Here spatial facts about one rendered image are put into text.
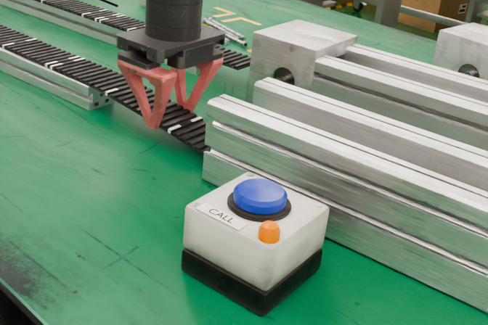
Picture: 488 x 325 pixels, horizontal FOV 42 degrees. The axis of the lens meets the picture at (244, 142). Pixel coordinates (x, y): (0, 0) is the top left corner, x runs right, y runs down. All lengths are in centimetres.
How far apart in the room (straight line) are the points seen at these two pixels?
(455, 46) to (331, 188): 41
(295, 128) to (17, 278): 25
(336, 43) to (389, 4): 236
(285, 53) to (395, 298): 35
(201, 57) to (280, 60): 13
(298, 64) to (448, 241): 32
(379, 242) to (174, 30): 29
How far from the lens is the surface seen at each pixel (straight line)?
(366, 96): 72
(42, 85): 83
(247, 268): 46
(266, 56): 78
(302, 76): 76
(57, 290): 49
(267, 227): 44
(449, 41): 91
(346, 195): 54
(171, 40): 65
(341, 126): 60
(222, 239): 46
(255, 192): 47
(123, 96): 73
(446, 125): 69
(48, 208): 59
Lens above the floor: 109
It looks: 26 degrees down
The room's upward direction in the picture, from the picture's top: 6 degrees clockwise
